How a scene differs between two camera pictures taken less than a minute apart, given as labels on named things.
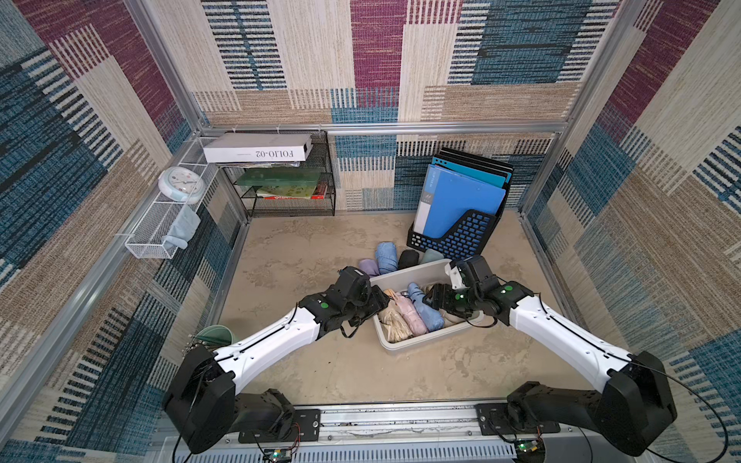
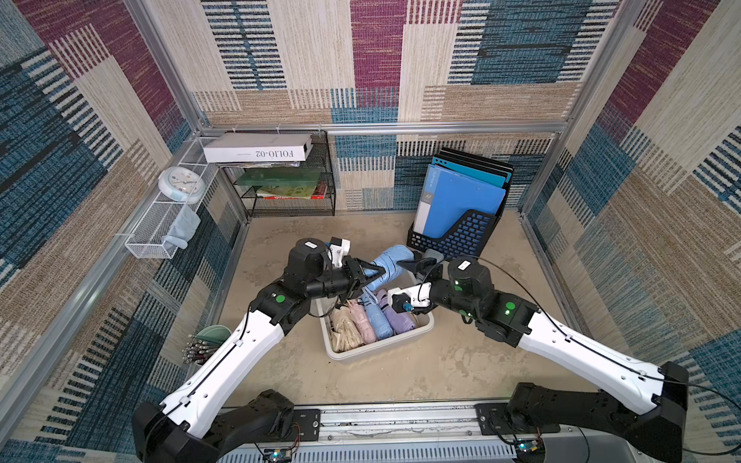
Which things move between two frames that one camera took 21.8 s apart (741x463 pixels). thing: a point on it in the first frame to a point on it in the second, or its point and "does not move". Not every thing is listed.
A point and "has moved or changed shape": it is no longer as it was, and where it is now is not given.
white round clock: x=181 y=183 does not move
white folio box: x=246 y=148 does not move
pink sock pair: x=410 y=314 to x=362 y=321
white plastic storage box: x=381 y=285 to x=425 y=322
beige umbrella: x=395 y=324 to x=344 y=334
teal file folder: x=491 y=176 does not move
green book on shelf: x=261 y=177 does not move
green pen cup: x=214 y=337 does not move
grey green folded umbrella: x=431 y=255 does not move
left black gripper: x=366 y=292 to x=354 y=277
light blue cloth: x=182 y=228 does not move
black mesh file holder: x=467 y=236 does not move
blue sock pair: x=431 y=317 to x=382 y=328
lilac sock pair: x=370 y=266 has moved or changed shape
